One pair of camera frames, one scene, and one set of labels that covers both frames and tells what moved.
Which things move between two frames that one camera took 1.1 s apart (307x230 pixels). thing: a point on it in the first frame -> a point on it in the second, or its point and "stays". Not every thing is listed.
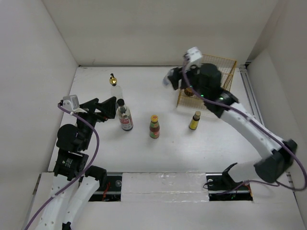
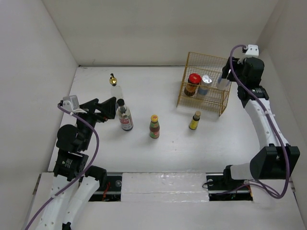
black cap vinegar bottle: [124, 114] stays
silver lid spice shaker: [166, 82] -> [222, 83]
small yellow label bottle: [194, 122] stays
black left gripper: [108, 108] stays
